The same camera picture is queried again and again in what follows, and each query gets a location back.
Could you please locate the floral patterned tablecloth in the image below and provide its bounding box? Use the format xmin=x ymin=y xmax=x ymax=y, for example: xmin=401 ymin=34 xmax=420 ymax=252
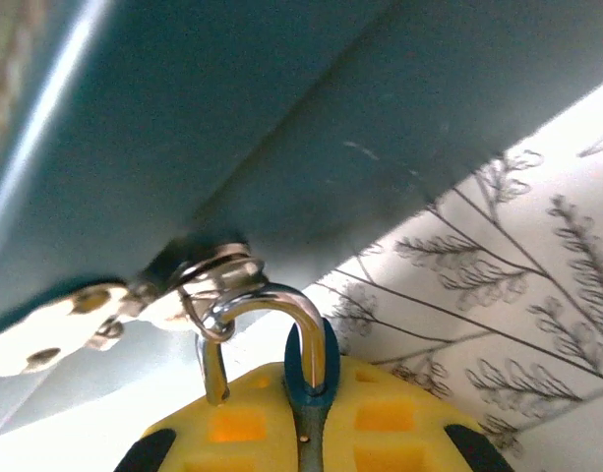
xmin=0 ymin=73 xmax=603 ymax=472

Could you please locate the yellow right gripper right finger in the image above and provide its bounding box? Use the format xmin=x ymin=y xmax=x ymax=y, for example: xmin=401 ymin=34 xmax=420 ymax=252
xmin=313 ymin=363 xmax=517 ymax=472

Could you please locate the silver key ring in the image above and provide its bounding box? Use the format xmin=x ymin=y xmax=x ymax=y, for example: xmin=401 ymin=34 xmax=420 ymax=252
xmin=175 ymin=245 xmax=271 ymax=343

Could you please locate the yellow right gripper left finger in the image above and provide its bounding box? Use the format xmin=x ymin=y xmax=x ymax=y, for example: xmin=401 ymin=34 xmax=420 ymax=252
xmin=112 ymin=362 xmax=302 ymax=472

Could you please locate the small silver key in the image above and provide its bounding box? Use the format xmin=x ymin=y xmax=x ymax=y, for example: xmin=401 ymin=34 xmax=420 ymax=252
xmin=0 ymin=283 xmax=131 ymax=379

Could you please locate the starry night print tin box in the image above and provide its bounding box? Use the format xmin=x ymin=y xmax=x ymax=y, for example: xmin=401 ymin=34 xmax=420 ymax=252
xmin=0 ymin=0 xmax=603 ymax=345

